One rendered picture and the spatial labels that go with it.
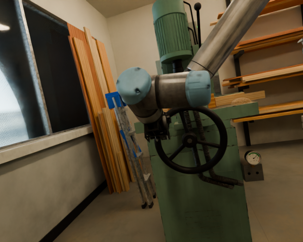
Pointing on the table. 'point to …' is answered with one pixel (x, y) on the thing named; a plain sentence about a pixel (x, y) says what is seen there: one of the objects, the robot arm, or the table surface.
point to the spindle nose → (177, 66)
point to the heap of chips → (240, 101)
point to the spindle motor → (171, 30)
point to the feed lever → (198, 21)
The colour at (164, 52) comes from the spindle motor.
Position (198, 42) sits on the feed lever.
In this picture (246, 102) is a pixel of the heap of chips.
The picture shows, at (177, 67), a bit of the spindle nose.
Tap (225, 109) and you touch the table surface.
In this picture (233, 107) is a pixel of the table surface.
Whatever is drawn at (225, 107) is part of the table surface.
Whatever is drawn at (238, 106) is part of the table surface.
